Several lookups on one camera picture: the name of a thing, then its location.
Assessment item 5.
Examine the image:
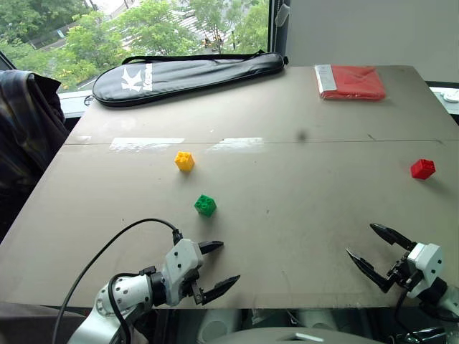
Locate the green toy brick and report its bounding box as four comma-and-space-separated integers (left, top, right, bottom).
194, 193, 218, 217

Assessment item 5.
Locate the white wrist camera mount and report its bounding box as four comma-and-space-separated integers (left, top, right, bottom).
162, 237, 206, 307
406, 242, 445, 300

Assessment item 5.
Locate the black racket bag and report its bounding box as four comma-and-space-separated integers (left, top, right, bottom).
84, 50, 290, 108

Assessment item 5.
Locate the white cylinder under table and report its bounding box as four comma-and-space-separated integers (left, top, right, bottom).
295, 309, 340, 331
198, 309, 242, 342

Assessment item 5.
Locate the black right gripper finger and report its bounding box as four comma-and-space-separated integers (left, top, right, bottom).
345, 248, 394, 295
369, 222, 417, 252

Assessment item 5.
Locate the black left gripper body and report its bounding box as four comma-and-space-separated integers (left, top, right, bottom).
181, 267, 208, 306

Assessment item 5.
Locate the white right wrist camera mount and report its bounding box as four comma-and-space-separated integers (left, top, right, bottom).
406, 242, 445, 300

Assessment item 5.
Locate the red toy brick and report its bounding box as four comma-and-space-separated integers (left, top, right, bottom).
410, 158, 437, 181

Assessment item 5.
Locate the grey window handle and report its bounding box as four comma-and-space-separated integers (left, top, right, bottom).
275, 3, 290, 27

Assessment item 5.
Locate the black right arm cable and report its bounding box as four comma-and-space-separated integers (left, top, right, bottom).
393, 285, 413, 336

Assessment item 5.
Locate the yellow toy brick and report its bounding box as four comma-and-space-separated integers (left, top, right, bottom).
174, 150, 196, 173

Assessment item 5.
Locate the dark plaid jacket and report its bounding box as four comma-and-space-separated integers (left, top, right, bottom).
0, 69, 69, 201

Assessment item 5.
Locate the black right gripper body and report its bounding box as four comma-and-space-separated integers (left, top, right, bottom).
385, 251, 420, 290

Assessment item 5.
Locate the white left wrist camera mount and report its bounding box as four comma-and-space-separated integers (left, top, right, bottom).
162, 237, 206, 307

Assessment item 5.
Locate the grey rounded robot body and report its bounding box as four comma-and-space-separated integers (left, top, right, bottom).
220, 325, 365, 344

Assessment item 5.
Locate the red packaged folded cloth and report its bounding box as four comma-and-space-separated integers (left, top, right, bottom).
313, 64, 387, 102

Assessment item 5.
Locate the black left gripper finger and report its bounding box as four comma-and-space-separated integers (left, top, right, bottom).
197, 240, 225, 257
196, 274, 242, 307

